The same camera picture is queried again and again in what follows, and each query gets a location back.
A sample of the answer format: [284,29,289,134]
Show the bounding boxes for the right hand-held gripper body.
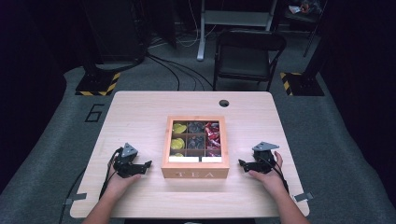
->
[251,141,280,175]

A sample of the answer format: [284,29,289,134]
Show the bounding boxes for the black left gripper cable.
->
[98,147,124,201]

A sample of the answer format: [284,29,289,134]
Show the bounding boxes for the pile of red packets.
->
[205,121,222,158]

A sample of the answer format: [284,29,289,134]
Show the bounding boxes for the white cable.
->
[148,0,219,49]

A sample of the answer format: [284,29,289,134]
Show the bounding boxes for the wooden tea box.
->
[161,115,231,180]

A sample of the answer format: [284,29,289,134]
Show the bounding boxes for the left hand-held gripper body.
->
[112,142,145,179]

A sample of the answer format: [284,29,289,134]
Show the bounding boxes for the person's right hand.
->
[247,150,290,196]

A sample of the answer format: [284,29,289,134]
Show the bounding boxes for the black folding chair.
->
[212,29,288,92]

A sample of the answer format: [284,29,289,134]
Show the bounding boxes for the black floor cables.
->
[145,50,207,92]

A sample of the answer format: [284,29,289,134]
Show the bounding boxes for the grey tape piece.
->
[64,192,88,206]
[293,191,315,203]

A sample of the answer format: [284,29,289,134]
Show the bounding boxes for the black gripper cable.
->
[262,151,290,193]
[98,147,124,201]

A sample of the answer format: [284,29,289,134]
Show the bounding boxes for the white desk frame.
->
[196,0,278,62]

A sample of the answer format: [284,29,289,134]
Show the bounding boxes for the black cabinet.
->
[81,0,148,64]

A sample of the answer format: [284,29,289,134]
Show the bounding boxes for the white and red bundle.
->
[288,2,312,15]

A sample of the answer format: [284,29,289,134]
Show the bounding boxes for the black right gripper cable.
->
[262,151,290,193]

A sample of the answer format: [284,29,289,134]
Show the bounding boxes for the black striped stand base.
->
[278,71,325,97]
[75,71,121,97]

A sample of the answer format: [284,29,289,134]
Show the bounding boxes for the person's left hand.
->
[105,155,143,201]

